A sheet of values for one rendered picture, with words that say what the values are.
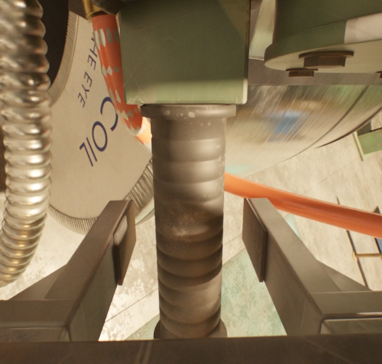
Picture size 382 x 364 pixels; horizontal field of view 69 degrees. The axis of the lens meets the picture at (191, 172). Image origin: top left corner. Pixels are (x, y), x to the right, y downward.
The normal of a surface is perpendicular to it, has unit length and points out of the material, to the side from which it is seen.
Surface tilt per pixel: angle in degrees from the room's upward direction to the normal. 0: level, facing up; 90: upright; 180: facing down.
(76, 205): 90
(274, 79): 48
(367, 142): 90
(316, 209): 70
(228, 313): 0
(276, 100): 52
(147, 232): 0
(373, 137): 90
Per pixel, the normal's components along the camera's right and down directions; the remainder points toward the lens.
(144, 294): 0.65, -0.24
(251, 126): 0.63, 0.66
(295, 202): -0.46, -0.33
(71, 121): -0.69, 0.22
